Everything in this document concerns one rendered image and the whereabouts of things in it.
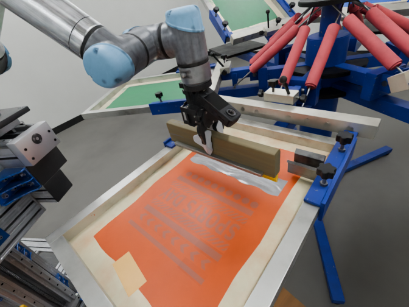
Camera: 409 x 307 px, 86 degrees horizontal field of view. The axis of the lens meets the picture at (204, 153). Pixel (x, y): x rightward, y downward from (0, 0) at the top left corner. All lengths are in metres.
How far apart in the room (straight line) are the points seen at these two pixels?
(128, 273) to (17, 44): 3.89
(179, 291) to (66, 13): 0.58
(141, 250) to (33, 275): 0.70
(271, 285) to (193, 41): 0.51
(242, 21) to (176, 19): 1.53
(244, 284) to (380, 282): 1.24
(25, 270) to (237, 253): 0.92
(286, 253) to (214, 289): 0.17
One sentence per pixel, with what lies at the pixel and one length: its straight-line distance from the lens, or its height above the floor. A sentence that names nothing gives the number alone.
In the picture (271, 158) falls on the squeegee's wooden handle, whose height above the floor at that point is 1.13.
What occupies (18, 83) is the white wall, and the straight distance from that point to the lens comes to 4.24.
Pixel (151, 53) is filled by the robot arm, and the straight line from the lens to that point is 0.52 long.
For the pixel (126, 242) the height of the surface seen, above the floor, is 0.96.
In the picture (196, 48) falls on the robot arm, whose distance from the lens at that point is 0.51.
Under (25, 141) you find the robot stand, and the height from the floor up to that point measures 1.20.
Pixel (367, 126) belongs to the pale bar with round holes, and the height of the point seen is 1.04.
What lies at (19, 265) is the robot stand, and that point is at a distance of 1.23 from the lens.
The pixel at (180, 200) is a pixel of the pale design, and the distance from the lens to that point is 0.71.
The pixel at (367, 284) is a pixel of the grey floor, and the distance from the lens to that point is 1.69.
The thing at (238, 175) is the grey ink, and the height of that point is 0.96.
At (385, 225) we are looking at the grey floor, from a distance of 1.94.
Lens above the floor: 1.47
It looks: 37 degrees down
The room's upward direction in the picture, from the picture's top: 14 degrees counter-clockwise
